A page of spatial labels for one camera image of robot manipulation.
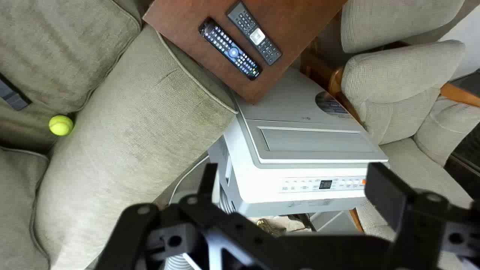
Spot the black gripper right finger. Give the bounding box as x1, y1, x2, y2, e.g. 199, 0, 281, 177
364, 162, 419, 237

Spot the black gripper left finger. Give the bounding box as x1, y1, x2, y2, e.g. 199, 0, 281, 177
197, 162, 221, 204

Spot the beige fabric sofa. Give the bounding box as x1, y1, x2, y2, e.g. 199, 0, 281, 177
0, 0, 239, 270

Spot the beige upholstered armchair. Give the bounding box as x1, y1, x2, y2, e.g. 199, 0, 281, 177
299, 0, 480, 270

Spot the black remote with blue buttons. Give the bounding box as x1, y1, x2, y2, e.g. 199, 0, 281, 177
199, 16, 265, 81

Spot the yellow tennis ball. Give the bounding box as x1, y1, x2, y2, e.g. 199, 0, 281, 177
49, 114, 76, 138

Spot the dark brown side table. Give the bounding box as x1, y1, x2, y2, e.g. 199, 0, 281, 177
142, 0, 350, 105

